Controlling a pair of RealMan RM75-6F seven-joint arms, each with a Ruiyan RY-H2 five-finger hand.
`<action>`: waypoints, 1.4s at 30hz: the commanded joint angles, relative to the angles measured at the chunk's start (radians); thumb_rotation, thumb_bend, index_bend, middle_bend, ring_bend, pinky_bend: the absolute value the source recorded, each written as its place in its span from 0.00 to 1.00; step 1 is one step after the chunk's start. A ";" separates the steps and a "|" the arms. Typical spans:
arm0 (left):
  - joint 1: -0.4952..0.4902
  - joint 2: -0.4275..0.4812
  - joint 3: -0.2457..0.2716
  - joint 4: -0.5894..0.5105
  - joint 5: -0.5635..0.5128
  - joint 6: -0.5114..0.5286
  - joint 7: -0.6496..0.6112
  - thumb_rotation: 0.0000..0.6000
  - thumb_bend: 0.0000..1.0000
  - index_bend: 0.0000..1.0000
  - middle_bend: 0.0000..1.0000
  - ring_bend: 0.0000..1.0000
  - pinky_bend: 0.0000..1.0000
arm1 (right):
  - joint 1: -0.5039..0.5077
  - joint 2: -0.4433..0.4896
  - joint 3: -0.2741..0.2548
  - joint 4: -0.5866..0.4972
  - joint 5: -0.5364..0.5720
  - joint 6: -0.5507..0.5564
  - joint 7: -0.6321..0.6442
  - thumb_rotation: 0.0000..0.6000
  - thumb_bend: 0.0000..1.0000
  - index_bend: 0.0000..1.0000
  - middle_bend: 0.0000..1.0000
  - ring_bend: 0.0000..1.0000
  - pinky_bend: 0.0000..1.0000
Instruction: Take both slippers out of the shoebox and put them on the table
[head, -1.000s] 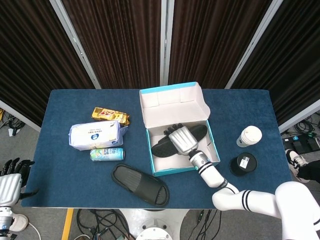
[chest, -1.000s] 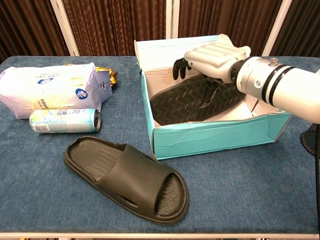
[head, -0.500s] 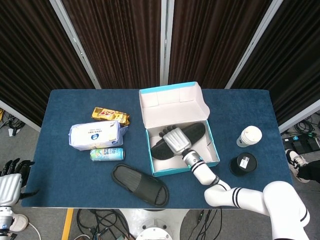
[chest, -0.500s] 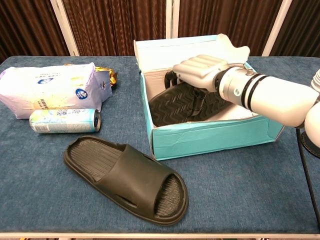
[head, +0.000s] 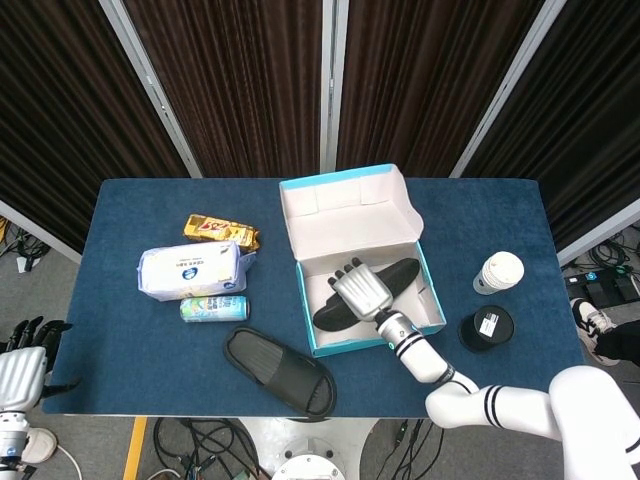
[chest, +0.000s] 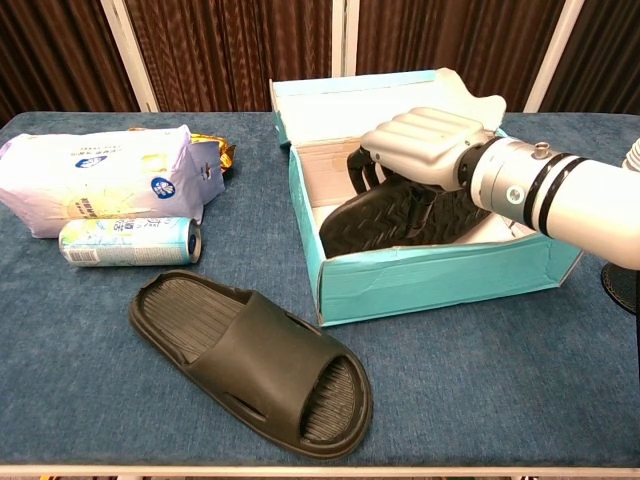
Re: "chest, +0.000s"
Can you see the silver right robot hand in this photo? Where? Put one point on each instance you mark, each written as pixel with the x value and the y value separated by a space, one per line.
pixel 425 145

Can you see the black slipper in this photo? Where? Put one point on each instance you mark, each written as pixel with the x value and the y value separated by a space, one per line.
pixel 380 220
pixel 260 345

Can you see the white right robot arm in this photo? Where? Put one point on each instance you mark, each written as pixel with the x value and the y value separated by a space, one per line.
pixel 575 200

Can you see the teal cardboard shoe box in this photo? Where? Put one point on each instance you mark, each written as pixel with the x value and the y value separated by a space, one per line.
pixel 425 285

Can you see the brown pleated curtain panel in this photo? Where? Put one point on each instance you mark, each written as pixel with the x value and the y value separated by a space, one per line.
pixel 55 50
pixel 610 55
pixel 450 35
pixel 235 50

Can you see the gold snack packet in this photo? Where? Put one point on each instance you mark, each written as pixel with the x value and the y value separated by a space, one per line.
pixel 226 155

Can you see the stack of paper cups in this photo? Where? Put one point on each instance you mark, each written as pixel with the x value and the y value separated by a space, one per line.
pixel 634 155

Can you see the black mesh pen holder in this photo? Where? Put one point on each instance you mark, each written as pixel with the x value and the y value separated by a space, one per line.
pixel 622 290

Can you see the blue table cloth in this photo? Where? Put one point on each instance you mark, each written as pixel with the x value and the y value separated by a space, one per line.
pixel 500 390

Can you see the light green beverage can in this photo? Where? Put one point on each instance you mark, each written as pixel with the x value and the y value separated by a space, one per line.
pixel 125 242

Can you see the white lilac tissue pack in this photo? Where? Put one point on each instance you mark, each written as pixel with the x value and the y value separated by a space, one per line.
pixel 100 175

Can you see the white partition post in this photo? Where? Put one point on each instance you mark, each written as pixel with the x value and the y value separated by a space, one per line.
pixel 345 35
pixel 552 55
pixel 132 55

